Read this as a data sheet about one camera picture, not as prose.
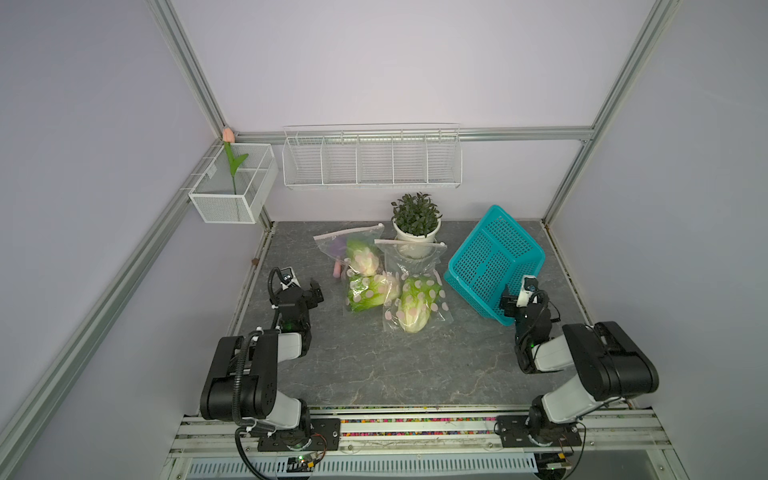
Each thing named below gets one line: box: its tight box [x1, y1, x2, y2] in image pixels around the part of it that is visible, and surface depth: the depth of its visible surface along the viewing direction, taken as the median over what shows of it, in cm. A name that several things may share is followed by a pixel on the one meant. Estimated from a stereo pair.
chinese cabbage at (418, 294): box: [397, 275, 441, 333], surface depth 91 cm
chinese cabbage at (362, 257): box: [346, 239, 379, 277], surface depth 94 cm
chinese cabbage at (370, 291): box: [346, 274, 400, 313], surface depth 91 cm
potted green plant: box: [391, 192, 443, 242], surface depth 101 cm
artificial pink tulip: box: [222, 127, 249, 195], surface depth 91 cm
